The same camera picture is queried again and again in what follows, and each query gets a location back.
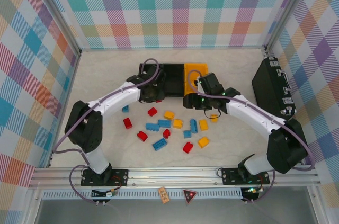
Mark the long blue lego brick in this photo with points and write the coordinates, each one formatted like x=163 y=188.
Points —
x=159 y=144
x=194 y=125

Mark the small blue lego brick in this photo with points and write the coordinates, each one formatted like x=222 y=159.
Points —
x=125 y=108
x=187 y=134

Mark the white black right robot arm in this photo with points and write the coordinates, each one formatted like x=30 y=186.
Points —
x=246 y=115

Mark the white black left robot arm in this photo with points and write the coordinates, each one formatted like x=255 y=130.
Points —
x=121 y=99

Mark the black plastic bin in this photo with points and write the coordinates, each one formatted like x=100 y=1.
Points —
x=141 y=67
x=173 y=75

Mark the yellow plastic bin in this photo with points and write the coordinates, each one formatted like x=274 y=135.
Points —
x=196 y=66

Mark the black hard case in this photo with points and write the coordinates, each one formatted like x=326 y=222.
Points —
x=270 y=89

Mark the red black triangle sticker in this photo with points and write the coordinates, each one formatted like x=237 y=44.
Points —
x=189 y=195

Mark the wooden tag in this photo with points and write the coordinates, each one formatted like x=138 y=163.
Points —
x=163 y=195

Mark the grey metal panel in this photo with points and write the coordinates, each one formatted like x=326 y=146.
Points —
x=172 y=213

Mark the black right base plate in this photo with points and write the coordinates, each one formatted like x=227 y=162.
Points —
x=227 y=175

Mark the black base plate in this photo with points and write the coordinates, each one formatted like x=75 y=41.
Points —
x=227 y=175
x=121 y=175

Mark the aluminium front rail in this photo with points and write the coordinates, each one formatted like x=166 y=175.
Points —
x=172 y=175

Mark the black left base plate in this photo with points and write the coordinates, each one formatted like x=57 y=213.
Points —
x=121 y=175

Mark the aluminium frame post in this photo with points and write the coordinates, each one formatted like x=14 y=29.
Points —
x=287 y=9
x=58 y=13

